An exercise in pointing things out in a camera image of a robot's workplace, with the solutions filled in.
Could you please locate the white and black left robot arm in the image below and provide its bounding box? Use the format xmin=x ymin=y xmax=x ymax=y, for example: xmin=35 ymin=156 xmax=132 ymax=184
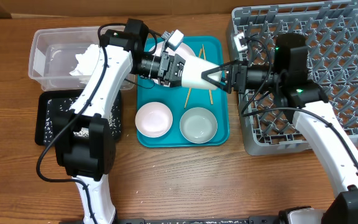
xmin=35 ymin=19 xmax=185 ymax=223

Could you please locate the large white round plate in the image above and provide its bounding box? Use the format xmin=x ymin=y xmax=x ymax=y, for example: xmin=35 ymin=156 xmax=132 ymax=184
xmin=154 ymin=42 xmax=196 ymax=60

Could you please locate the left wooden chopstick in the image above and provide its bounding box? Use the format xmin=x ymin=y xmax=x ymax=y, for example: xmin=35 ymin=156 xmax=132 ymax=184
xmin=184 ymin=48 xmax=203 ymax=109

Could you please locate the grey dishwasher rack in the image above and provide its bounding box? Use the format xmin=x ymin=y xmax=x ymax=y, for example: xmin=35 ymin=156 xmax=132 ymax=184
xmin=226 ymin=1 xmax=358 ymax=156

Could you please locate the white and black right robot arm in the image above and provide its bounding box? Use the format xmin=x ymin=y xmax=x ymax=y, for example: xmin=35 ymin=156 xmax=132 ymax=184
xmin=201 ymin=33 xmax=358 ymax=223

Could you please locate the pink bowl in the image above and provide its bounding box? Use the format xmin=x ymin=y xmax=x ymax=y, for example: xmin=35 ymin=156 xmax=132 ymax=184
xmin=135 ymin=102 xmax=173 ymax=138

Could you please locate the black waste tray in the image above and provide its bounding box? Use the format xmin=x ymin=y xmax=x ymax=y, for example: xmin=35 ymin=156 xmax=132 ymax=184
xmin=35 ymin=89 xmax=122 ymax=146

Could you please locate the pale green plastic cup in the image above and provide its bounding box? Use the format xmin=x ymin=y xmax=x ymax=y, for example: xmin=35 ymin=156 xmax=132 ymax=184
xmin=181 ymin=55 xmax=218 ymax=90

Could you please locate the clear plastic waste bin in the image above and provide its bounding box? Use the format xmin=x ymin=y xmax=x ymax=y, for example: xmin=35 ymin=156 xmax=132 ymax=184
xmin=28 ymin=25 xmax=137 ymax=91

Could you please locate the grey-green bowl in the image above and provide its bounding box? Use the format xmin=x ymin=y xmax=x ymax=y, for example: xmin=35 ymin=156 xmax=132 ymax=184
xmin=180 ymin=107 xmax=218 ymax=144

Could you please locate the black rail at table edge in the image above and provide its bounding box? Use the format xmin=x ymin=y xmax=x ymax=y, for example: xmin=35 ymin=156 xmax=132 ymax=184
xmin=113 ymin=207 xmax=335 ymax=224

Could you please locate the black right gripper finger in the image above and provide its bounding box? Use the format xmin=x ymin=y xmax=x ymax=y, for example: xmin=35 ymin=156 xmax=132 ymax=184
xmin=201 ymin=75 xmax=231 ymax=93
xmin=201 ymin=60 xmax=238 ymax=77

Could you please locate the teal plastic serving tray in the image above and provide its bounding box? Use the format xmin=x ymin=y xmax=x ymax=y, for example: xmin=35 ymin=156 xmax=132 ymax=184
xmin=136 ymin=35 xmax=231 ymax=148

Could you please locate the crumpled white tissue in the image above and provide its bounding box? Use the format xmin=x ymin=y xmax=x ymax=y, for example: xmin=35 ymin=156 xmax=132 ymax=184
xmin=70 ymin=44 xmax=101 ymax=84

